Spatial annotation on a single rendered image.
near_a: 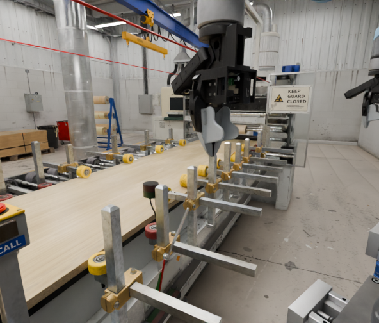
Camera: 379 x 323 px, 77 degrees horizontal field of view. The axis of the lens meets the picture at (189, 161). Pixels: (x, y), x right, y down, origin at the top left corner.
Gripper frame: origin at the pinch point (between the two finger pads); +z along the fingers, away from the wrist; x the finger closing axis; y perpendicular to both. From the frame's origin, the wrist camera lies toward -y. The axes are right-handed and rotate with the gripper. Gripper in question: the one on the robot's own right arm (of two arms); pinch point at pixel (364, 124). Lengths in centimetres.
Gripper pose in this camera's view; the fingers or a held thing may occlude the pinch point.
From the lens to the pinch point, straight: 119.6
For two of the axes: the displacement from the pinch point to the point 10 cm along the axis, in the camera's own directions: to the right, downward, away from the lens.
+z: 0.0, 9.7, 2.4
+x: 7.9, -1.5, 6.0
